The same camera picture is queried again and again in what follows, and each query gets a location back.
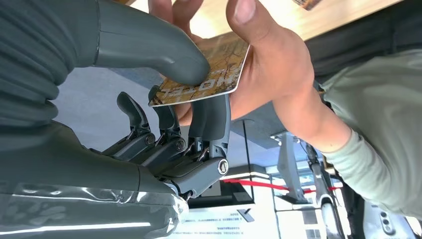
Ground person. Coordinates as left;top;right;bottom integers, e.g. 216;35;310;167
305;0;422;221

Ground black pole stanchion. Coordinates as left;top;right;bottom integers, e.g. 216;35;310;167
241;119;256;203

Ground grey kiosk stand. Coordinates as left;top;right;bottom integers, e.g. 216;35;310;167
270;131;312;205

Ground red barrier belt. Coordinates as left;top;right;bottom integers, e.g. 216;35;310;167
222;178;343;195

